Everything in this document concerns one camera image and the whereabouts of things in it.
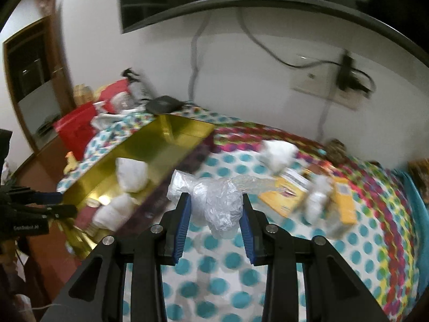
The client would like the spray bottle with black head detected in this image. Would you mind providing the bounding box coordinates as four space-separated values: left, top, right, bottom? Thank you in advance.
122 68 151 103

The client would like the small yellow toy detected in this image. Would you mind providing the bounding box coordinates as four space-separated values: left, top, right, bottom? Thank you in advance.
64 152 81 175

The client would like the white tied plastic bag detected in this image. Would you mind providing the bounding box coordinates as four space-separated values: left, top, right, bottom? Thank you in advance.
261 140 299 175
92 193 138 232

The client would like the patterned curtain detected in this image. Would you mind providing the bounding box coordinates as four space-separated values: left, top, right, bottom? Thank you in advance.
35 0 58 17

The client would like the yellow flat packet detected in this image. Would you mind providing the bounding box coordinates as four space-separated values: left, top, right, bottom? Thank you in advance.
260 174 312 218

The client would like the black adapter cable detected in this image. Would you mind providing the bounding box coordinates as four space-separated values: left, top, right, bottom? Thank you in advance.
349 67 376 100

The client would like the small brown object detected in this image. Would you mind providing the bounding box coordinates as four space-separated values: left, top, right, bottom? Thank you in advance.
327 139 348 163

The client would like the red box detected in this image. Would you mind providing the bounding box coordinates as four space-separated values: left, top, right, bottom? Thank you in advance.
53 102 98 162

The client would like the polka dot tablecloth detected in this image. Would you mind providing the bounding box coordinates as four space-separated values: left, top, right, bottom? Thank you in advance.
57 102 429 322

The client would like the teal cloth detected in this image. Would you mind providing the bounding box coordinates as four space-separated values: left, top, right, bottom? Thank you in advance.
392 169 429 208

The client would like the wooden wardrobe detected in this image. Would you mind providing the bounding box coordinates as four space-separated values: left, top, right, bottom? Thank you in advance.
3 17 77 155

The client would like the white wall socket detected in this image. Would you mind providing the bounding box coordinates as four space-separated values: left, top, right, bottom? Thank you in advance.
330 84 367 110

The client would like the clear plastic bag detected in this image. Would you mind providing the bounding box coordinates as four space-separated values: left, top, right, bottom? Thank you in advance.
167 170 280 240

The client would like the red snack packet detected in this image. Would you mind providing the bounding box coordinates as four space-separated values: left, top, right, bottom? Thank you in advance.
95 80 135 113

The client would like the white crumpled cloth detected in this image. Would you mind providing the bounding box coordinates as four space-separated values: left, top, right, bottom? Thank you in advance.
115 157 150 193

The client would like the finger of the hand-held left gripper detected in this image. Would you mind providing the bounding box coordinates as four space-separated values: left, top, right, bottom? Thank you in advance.
32 191 64 204
20 204 78 220

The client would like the white wall plate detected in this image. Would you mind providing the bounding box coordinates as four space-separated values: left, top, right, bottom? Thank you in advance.
290 54 337 98

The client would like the gold tin box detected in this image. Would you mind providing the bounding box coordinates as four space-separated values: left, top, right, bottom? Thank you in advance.
62 114 216 242

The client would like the white plastic bottle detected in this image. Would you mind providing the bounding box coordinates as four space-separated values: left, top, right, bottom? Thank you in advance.
303 176 332 225

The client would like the brown gold object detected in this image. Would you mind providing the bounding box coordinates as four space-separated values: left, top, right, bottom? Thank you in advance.
407 159 429 179

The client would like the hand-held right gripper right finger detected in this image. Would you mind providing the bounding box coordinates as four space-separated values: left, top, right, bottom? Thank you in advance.
241 193 379 322

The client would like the small black box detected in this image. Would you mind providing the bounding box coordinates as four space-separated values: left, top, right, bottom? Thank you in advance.
146 96 183 113

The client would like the black power adapter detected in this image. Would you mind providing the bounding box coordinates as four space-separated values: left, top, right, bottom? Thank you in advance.
337 50 356 91

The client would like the yellow carton box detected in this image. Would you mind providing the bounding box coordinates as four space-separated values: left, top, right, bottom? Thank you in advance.
330 178 359 225

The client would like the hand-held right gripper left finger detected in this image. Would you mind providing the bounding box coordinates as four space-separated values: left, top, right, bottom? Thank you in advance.
50 192 192 322

